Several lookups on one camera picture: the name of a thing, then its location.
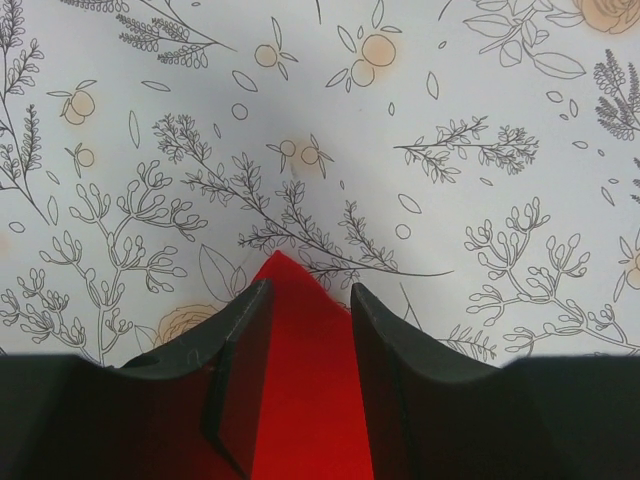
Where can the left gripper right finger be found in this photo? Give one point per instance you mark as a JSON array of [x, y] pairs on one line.
[[433, 413]]

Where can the floral table cloth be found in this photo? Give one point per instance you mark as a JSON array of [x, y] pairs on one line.
[[475, 163]]

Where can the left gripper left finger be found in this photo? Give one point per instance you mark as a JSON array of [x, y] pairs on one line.
[[188, 409]]

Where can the red t shirt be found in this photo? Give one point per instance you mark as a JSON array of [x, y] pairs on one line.
[[312, 423]]

